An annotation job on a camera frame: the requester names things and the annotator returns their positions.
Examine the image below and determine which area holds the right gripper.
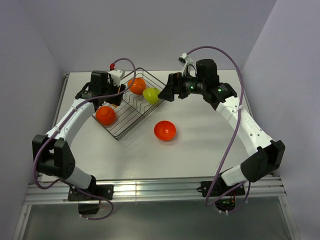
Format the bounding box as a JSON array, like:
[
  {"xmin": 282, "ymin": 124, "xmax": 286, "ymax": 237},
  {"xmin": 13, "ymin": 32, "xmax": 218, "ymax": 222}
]
[{"xmin": 158, "ymin": 70, "xmax": 206, "ymax": 102}]

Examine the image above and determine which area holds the lime green bowl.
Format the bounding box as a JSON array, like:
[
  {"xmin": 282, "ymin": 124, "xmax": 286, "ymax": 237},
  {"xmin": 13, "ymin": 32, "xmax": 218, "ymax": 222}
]
[{"xmin": 142, "ymin": 87, "xmax": 161, "ymax": 105}]

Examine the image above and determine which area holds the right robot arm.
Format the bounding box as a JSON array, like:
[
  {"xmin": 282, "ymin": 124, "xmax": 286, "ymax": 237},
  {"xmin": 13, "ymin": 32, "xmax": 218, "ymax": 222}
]
[{"xmin": 158, "ymin": 59, "xmax": 285, "ymax": 195}]

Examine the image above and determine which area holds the wire dish rack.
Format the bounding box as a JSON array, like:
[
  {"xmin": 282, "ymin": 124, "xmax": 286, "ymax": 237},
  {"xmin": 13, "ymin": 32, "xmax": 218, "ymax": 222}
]
[{"xmin": 102, "ymin": 67, "xmax": 165, "ymax": 141}]

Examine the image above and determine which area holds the red-orange bowl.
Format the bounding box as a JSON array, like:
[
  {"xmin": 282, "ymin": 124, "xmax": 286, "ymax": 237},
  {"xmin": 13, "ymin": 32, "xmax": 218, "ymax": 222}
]
[
  {"xmin": 153, "ymin": 120, "xmax": 177, "ymax": 142},
  {"xmin": 95, "ymin": 106, "xmax": 116, "ymax": 126}
]

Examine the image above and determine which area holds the aluminium rail frame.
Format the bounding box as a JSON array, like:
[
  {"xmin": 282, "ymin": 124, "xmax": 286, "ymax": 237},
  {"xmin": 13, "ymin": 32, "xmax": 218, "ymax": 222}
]
[{"xmin": 13, "ymin": 72, "xmax": 301, "ymax": 240}]

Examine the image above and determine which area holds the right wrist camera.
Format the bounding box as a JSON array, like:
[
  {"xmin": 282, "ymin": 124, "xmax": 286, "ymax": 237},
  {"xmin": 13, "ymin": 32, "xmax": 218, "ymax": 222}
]
[{"xmin": 178, "ymin": 53, "xmax": 194, "ymax": 76}]

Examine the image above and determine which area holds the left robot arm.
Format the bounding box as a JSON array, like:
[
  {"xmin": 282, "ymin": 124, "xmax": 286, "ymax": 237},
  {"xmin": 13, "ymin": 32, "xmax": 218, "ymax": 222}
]
[{"xmin": 32, "ymin": 69, "xmax": 126, "ymax": 200}]

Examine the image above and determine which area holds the orange bowl white inside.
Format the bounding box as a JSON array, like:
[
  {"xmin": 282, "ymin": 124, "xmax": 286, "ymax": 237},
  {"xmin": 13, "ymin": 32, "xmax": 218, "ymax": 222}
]
[{"xmin": 127, "ymin": 77, "xmax": 147, "ymax": 96}]

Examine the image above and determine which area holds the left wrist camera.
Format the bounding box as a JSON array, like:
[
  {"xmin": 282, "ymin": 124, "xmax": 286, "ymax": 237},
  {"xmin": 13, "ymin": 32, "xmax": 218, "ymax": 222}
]
[{"xmin": 107, "ymin": 63, "xmax": 125, "ymax": 86}]

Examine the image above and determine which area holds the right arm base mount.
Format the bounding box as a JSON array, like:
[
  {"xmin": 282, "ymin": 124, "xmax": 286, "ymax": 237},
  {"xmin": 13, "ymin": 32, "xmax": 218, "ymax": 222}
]
[{"xmin": 196, "ymin": 179, "xmax": 246, "ymax": 212}]

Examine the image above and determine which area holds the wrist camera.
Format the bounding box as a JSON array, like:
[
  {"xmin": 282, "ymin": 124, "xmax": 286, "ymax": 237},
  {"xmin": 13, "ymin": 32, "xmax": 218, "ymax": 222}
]
[
  {"xmin": 178, "ymin": 53, "xmax": 194, "ymax": 76},
  {"xmin": 107, "ymin": 63, "xmax": 125, "ymax": 86}
]

